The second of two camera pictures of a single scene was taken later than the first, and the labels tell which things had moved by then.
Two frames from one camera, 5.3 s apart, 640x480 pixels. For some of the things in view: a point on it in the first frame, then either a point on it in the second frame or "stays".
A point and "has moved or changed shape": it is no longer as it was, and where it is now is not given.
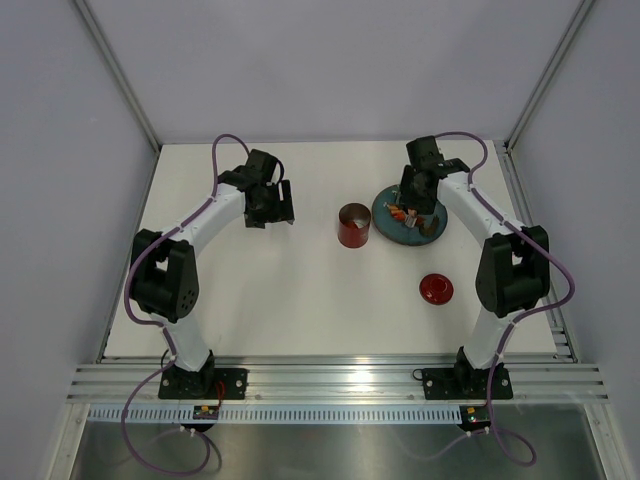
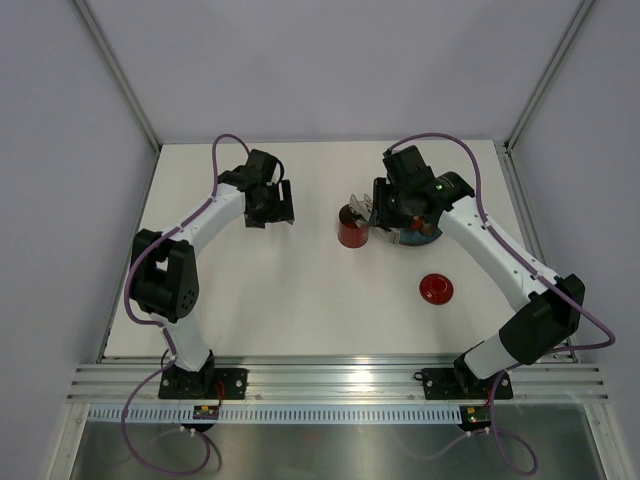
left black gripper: (280, 211) stays
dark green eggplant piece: (430, 230) stays
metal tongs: (411, 218) has moved or changed shape
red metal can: (354, 220) stays
